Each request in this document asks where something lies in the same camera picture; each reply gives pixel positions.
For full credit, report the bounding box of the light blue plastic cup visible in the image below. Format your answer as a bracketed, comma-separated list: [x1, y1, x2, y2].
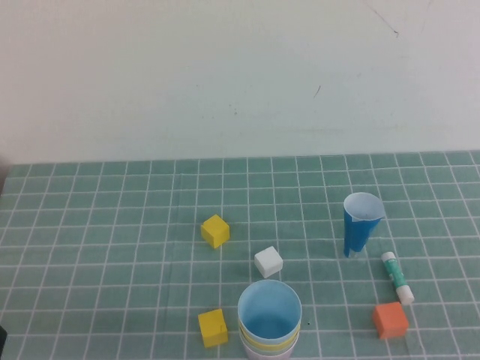
[237, 279, 303, 341]

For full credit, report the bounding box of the orange cube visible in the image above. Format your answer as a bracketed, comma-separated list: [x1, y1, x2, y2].
[371, 301, 410, 340]

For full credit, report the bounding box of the green checkered tablecloth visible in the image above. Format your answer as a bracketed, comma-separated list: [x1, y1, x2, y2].
[0, 150, 480, 360]

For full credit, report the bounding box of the white cube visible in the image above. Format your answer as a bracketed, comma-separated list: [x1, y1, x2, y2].
[253, 246, 284, 279]

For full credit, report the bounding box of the pale green plastic cup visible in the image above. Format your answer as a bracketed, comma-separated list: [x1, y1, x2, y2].
[239, 331, 300, 356]

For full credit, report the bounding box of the blue rolled paper cone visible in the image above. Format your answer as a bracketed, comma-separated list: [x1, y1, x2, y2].
[343, 192, 385, 259]

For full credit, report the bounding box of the green white glue stick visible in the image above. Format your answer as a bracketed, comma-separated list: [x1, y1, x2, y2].
[381, 251, 416, 305]

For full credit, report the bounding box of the yellow cube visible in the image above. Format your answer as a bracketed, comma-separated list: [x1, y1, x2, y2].
[197, 309, 229, 349]
[200, 214, 231, 249]

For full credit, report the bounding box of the pink plastic cup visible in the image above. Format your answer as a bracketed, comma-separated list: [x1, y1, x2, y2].
[242, 339, 297, 360]

